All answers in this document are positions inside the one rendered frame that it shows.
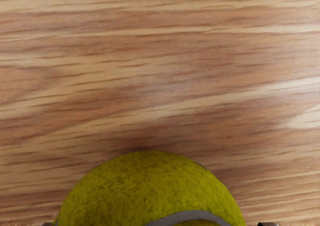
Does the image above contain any yellow tennis ball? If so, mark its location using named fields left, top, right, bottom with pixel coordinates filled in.
left=56, top=150, right=247, bottom=226

